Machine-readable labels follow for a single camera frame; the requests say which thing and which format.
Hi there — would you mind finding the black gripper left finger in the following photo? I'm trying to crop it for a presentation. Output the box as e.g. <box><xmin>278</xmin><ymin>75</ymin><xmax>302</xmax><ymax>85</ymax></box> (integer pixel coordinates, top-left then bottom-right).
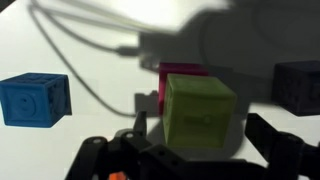
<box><xmin>64</xmin><ymin>110</ymin><xmax>214</xmax><ymax>180</ymax></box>

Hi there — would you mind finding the lime green block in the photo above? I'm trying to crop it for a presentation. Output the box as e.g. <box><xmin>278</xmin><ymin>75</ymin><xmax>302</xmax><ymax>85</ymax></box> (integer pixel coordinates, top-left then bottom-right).
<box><xmin>162</xmin><ymin>73</ymin><xmax>238</xmax><ymax>149</ymax></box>

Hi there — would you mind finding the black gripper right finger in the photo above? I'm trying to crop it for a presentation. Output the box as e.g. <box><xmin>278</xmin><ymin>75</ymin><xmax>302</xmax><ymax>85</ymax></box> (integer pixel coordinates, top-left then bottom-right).
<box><xmin>244</xmin><ymin>112</ymin><xmax>320</xmax><ymax>180</ymax></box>

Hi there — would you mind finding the thin white cable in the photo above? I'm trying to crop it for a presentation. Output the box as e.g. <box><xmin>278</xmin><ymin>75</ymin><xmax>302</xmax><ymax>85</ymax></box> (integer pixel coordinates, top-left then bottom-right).
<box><xmin>29</xmin><ymin>0</ymin><xmax>231</xmax><ymax>59</ymax></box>

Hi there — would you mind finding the orange block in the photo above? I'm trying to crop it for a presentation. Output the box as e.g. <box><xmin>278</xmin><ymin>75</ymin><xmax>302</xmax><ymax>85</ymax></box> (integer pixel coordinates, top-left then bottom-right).
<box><xmin>110</xmin><ymin>171</ymin><xmax>127</xmax><ymax>180</ymax></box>

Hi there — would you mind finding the blue block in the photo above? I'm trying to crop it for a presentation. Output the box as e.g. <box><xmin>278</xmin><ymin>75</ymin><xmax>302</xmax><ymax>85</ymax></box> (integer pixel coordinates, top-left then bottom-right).
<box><xmin>0</xmin><ymin>72</ymin><xmax>73</xmax><ymax>129</ymax></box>

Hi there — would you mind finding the black block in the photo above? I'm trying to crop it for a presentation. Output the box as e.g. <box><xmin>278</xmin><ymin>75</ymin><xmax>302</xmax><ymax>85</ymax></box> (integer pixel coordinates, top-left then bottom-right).
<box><xmin>271</xmin><ymin>60</ymin><xmax>320</xmax><ymax>117</ymax></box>

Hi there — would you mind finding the pink block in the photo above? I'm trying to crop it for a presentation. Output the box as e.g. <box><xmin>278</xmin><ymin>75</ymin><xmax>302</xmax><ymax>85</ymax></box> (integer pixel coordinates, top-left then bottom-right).
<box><xmin>157</xmin><ymin>62</ymin><xmax>210</xmax><ymax>116</ymax></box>

